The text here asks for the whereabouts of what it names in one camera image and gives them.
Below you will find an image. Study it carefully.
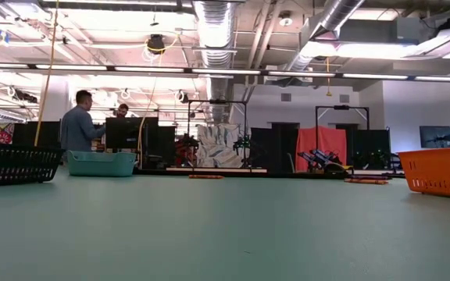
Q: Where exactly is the ceiling light strip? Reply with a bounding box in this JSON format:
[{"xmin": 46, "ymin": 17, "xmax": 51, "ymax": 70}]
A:
[{"xmin": 0, "ymin": 62, "xmax": 450, "ymax": 84}]

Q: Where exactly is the black partition screen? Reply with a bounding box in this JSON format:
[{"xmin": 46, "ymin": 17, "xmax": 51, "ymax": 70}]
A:
[{"xmin": 250, "ymin": 123, "xmax": 300, "ymax": 173}]

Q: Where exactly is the ribbed silver air duct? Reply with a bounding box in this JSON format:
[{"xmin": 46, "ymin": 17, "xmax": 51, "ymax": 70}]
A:
[{"xmin": 193, "ymin": 0, "xmax": 237, "ymax": 124}]

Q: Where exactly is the wall mounted monitor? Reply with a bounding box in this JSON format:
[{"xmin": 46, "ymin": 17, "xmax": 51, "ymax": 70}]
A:
[{"xmin": 419, "ymin": 125, "xmax": 450, "ymax": 149}]

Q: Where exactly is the thin yellow hanging cable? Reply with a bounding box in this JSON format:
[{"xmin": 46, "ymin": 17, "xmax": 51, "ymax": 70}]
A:
[{"xmin": 137, "ymin": 34, "xmax": 181, "ymax": 153}]

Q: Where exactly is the black monitor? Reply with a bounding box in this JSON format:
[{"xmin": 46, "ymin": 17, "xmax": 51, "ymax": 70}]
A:
[{"xmin": 105, "ymin": 116, "xmax": 159, "ymax": 151}]

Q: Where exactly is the black ceiling dome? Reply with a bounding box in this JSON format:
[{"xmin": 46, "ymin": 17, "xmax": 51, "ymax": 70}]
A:
[{"xmin": 146, "ymin": 34, "xmax": 167, "ymax": 55}]

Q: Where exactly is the orange cloth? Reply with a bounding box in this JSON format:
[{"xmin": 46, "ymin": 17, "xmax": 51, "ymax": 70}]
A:
[{"xmin": 295, "ymin": 126, "xmax": 348, "ymax": 173}]

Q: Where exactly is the teal plastic bin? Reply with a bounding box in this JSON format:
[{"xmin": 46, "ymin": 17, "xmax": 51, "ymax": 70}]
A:
[{"xmin": 66, "ymin": 151, "xmax": 138, "ymax": 178}]

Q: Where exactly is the black mesh basket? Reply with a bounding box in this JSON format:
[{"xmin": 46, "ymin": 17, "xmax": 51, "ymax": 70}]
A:
[{"xmin": 0, "ymin": 139, "xmax": 65, "ymax": 188}]

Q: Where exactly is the orange mesh basket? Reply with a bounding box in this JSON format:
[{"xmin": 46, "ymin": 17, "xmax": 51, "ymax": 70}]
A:
[{"xmin": 398, "ymin": 146, "xmax": 450, "ymax": 201}]

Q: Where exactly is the leaf print cloth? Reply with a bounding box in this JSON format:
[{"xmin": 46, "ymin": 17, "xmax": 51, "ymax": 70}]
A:
[{"xmin": 196, "ymin": 123, "xmax": 245, "ymax": 169}]

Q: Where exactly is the person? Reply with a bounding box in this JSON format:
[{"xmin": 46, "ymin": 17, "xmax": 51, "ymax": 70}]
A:
[
  {"xmin": 59, "ymin": 90, "xmax": 107, "ymax": 153},
  {"xmin": 113, "ymin": 103, "xmax": 130, "ymax": 119}
]

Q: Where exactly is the black station frame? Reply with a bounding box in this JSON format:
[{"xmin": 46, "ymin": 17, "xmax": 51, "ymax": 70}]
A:
[
  {"xmin": 315, "ymin": 105, "xmax": 370, "ymax": 169},
  {"xmin": 187, "ymin": 100, "xmax": 248, "ymax": 169}
]

